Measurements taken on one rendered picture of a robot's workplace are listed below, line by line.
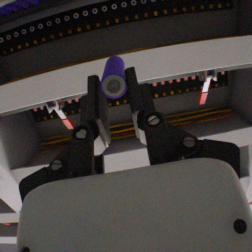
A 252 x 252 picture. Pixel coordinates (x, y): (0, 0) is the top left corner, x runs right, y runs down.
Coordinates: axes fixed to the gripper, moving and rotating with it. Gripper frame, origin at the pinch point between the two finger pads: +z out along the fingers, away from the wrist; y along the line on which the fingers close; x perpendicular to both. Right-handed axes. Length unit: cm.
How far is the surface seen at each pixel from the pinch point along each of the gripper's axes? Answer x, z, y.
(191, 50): -8.1, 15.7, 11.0
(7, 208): -51, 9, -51
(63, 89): -9.8, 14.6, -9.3
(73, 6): -4.3, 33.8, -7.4
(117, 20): -8.7, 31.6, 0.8
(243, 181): -47, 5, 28
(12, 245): -92, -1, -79
